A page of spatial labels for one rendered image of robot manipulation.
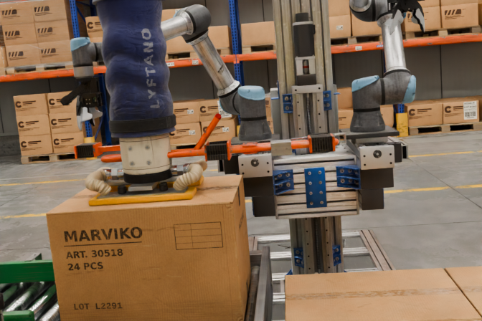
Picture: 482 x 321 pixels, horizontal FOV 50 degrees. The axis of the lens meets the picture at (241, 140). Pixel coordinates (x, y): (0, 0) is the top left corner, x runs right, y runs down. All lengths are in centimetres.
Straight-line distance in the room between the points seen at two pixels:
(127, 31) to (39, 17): 803
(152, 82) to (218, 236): 54
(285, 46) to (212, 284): 119
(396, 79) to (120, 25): 118
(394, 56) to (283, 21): 52
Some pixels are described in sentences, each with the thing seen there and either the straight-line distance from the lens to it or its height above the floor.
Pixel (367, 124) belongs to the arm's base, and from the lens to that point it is 225.
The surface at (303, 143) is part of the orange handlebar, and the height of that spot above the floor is 109.
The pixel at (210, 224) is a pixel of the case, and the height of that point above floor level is 88.
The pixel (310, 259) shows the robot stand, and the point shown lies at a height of 44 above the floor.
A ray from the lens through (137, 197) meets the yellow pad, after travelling 170.
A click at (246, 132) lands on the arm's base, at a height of 108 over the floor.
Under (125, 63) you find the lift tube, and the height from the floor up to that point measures 140.
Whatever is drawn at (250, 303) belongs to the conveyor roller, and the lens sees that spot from 186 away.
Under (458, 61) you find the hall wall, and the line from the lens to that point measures 1075.
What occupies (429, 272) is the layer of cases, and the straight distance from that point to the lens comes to 209.
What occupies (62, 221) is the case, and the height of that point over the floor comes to 92.
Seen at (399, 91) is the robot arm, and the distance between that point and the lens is 227.
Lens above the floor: 135
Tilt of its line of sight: 8 degrees down
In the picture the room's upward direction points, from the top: 5 degrees counter-clockwise
